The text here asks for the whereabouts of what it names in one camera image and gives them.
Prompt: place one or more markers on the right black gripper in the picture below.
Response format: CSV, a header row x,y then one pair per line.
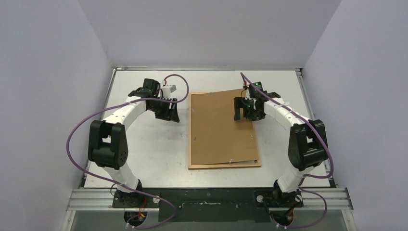
x,y
241,106

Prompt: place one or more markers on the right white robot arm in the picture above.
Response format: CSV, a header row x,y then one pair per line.
x,y
307,138

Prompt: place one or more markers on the wooden picture frame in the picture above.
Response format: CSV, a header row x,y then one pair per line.
x,y
191,159

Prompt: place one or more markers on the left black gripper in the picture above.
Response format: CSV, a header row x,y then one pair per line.
x,y
169,114

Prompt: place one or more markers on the aluminium rail front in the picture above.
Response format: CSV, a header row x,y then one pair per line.
x,y
313,199

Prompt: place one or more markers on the brown cardboard backing board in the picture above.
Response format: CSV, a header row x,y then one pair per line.
x,y
220,134

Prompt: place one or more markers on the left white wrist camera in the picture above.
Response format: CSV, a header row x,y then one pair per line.
x,y
167,91

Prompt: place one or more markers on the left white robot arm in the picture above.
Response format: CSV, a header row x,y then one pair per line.
x,y
108,146

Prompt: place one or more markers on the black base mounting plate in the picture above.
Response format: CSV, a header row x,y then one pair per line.
x,y
211,215

